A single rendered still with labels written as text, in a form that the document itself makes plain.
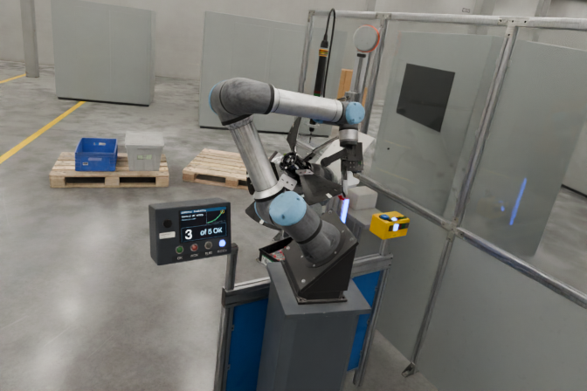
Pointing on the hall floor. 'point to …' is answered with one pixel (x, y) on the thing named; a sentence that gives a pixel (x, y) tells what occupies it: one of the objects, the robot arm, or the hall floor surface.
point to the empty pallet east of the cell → (210, 158)
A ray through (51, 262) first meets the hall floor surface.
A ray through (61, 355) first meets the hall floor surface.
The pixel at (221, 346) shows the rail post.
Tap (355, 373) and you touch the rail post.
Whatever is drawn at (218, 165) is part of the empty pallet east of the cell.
